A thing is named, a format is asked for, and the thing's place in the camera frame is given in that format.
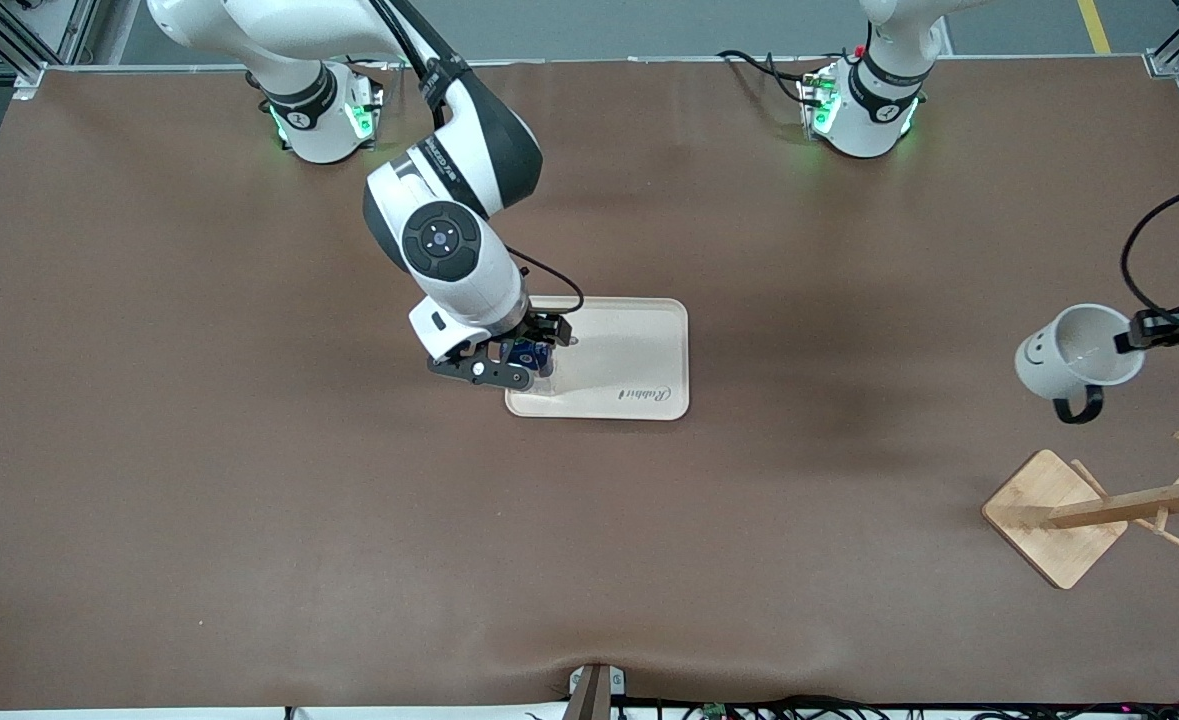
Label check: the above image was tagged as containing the blue milk carton green cap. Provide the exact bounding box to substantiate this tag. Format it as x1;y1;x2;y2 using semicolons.
504;340;557;397

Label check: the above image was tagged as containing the white smiley cup black handle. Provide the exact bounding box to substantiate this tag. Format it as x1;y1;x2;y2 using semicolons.
1014;303;1146;425

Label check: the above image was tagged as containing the wooden cup rack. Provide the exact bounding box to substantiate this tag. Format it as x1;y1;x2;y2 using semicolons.
981;430;1179;591

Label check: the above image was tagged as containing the beige plastic tray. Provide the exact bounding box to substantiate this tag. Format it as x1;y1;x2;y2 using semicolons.
505;296;690;421

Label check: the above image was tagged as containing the brown table cover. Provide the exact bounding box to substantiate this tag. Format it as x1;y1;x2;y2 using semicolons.
0;55;1179;713

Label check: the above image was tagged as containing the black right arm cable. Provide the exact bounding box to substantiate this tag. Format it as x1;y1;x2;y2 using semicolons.
369;0;586;317

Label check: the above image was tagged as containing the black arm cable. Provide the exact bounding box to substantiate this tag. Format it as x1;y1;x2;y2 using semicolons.
1120;177;1179;323
369;0;586;317

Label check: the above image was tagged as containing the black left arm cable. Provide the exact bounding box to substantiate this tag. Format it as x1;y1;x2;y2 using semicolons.
1120;177;1179;323

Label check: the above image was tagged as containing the metal table edge bracket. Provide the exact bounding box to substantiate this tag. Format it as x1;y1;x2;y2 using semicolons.
567;663;627;720

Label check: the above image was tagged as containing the black left base cable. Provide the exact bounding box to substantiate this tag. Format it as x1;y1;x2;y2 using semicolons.
716;48;822;107

